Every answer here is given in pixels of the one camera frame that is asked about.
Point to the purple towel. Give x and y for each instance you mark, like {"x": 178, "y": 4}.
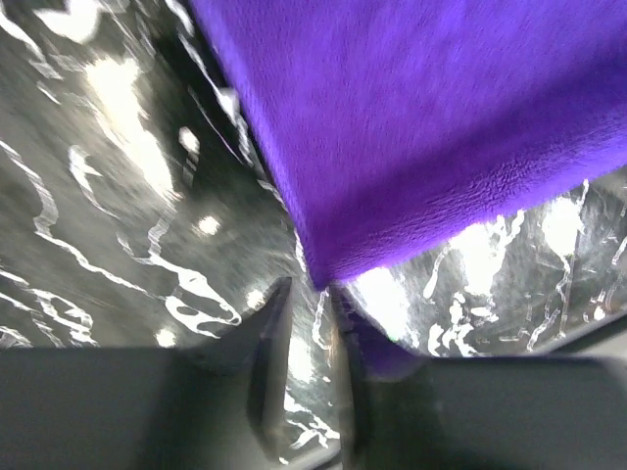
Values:
{"x": 459, "y": 166}

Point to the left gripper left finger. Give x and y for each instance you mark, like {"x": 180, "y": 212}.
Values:
{"x": 217, "y": 405}

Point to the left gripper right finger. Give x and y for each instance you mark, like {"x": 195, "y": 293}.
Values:
{"x": 560, "y": 408}

